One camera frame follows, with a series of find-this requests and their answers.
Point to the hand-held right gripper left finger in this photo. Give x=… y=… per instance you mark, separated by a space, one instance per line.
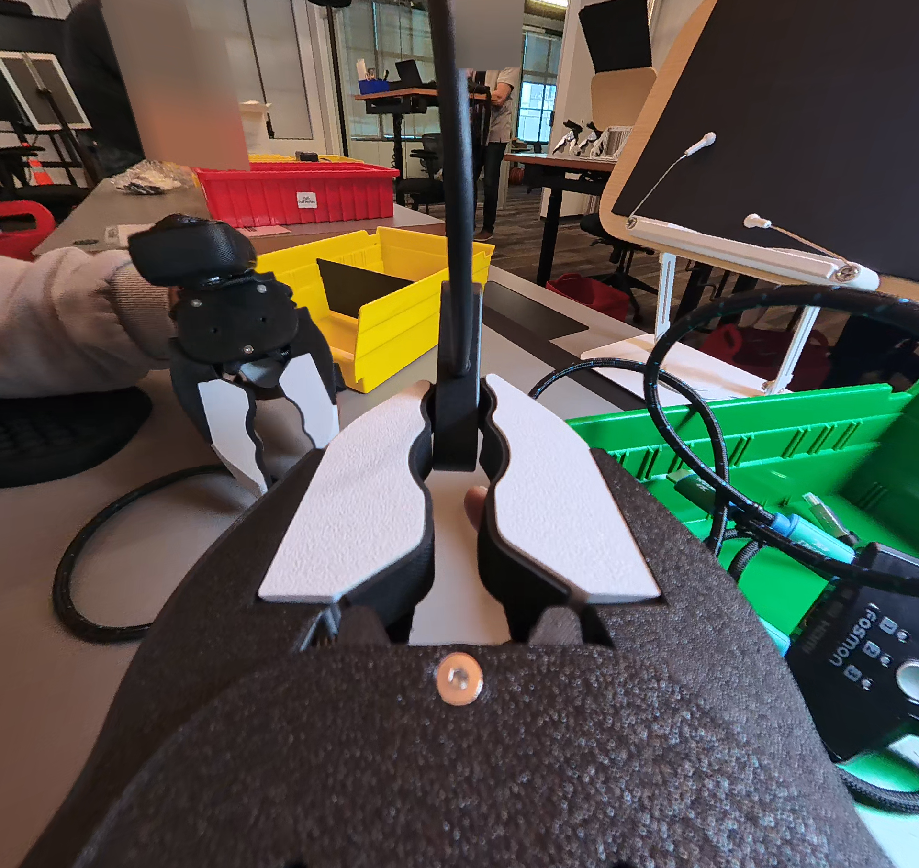
x=352 y=516

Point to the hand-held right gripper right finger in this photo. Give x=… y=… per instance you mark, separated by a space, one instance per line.
x=567 y=516

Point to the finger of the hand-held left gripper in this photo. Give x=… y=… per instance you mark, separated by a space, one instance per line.
x=230 y=423
x=316 y=401

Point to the yellow plastic bin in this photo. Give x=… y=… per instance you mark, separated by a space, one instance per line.
x=402 y=330
x=273 y=159

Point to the green plastic bin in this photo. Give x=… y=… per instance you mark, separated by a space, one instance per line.
x=790 y=416

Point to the person's left forearm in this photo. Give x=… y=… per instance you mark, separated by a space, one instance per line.
x=57 y=322

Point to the person's right hand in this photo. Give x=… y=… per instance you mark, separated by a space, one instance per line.
x=474 y=505

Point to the black bin divider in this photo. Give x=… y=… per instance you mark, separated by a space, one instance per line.
x=352 y=290

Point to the red plastic bin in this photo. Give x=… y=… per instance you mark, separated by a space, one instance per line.
x=251 y=197

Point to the wooden desk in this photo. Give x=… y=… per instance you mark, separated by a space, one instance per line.
x=143 y=208

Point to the clear bag of black parts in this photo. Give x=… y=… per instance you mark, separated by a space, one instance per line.
x=151 y=179

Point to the black mesh cushion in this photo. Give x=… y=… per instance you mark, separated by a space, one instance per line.
x=64 y=437

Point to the black office chair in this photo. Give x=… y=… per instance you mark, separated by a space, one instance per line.
x=610 y=236
x=427 y=164

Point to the standing desk with laptop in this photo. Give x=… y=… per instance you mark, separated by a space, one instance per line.
x=402 y=93

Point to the white framed board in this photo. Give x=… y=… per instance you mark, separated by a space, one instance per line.
x=43 y=89

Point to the brown desk black legs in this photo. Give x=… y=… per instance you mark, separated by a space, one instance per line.
x=560 y=161

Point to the clear rack with devices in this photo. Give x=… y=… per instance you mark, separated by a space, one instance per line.
x=610 y=139

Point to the tan rounded board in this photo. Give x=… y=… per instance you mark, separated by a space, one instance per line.
x=621 y=96

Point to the wood-rimmed black board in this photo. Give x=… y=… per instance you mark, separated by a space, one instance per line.
x=790 y=93

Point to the black wall panel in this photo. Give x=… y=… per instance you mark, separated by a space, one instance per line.
x=617 y=32

